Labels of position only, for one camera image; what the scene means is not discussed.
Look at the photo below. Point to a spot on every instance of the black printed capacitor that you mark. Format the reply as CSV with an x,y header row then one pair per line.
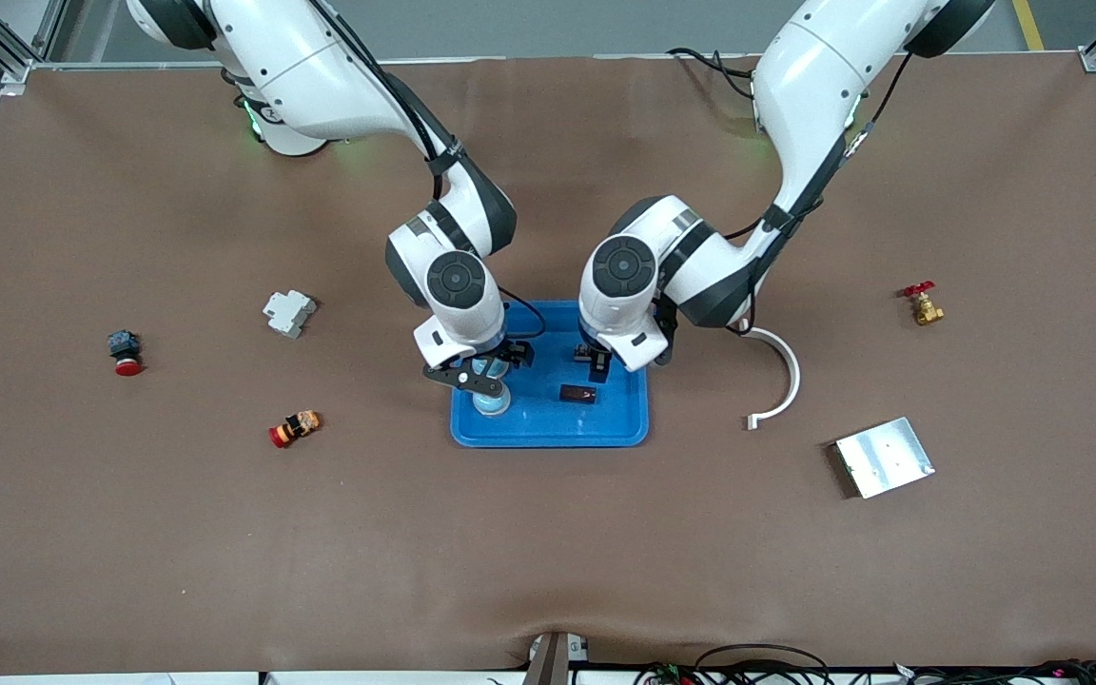
x,y
581,354

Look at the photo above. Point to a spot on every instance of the dark brown capacitor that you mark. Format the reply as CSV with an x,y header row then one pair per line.
x,y
578,394

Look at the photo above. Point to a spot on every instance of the blue round bell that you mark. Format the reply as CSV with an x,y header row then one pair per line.
x,y
491,369
491,404

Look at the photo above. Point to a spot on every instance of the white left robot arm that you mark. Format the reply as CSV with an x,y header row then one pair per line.
x,y
814,86

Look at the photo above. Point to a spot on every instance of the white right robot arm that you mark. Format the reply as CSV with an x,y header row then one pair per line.
x,y
301,76

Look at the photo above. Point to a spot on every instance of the blue plastic tray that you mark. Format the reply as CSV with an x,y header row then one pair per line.
x,y
548,423

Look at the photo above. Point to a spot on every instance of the white circuit breaker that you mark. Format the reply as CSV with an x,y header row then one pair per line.
x,y
288,312

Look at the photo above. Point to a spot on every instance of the red button orange body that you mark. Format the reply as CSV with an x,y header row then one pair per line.
x,y
296,428

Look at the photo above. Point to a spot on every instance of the metal table clamp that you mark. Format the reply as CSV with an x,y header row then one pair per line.
x,y
548,661

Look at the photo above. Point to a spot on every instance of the silver metal plate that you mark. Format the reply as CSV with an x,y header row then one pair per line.
x,y
886,459

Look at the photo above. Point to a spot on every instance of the red mushroom button black base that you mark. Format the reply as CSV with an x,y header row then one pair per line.
x,y
127,354

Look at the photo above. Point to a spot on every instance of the white curved bracket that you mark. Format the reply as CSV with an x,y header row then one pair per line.
x,y
792,376

